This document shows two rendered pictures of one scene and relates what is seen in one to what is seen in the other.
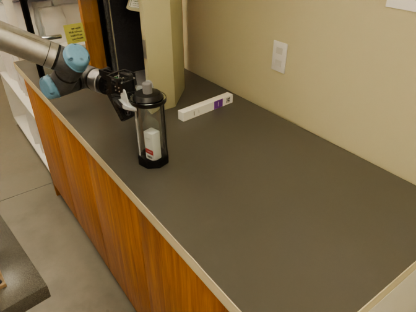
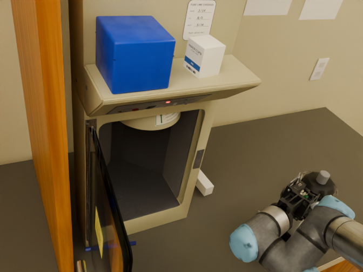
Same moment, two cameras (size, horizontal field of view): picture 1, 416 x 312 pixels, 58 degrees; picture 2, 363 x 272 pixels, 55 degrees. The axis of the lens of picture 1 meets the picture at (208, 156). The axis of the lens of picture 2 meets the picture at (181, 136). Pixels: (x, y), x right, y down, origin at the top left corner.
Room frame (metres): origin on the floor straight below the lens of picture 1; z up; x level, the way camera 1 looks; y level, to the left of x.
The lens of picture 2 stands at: (1.40, 0.94, 1.81)
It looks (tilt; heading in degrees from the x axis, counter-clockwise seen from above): 38 degrees down; 273
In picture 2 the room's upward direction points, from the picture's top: 12 degrees clockwise
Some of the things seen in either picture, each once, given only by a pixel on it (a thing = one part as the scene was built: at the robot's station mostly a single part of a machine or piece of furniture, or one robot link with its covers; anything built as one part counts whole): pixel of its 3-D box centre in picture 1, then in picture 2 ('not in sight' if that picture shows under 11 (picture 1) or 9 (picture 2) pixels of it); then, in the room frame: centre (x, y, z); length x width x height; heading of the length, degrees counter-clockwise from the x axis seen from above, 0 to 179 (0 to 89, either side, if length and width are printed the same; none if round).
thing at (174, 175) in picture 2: (154, 36); (131, 141); (1.57, 0.22, 1.19); 0.26 x 0.24 x 0.35; 36
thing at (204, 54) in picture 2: not in sight; (203, 56); (1.42, 0.34, 1.54); 0.05 x 0.05 x 0.06; 45
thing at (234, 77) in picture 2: not in sight; (173, 95); (1.46, 0.37, 1.46); 0.32 x 0.11 x 0.10; 36
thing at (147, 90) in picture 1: (147, 93); (320, 181); (1.03, 0.18, 1.18); 0.09 x 0.09 x 0.07
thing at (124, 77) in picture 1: (116, 85); (291, 205); (1.11, 0.29, 1.17); 0.12 x 0.08 x 0.09; 52
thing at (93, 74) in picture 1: (101, 81); (271, 220); (1.17, 0.35, 1.16); 0.08 x 0.05 x 0.08; 142
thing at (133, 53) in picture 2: not in sight; (133, 53); (1.54, 0.42, 1.56); 0.10 x 0.10 x 0.09; 36
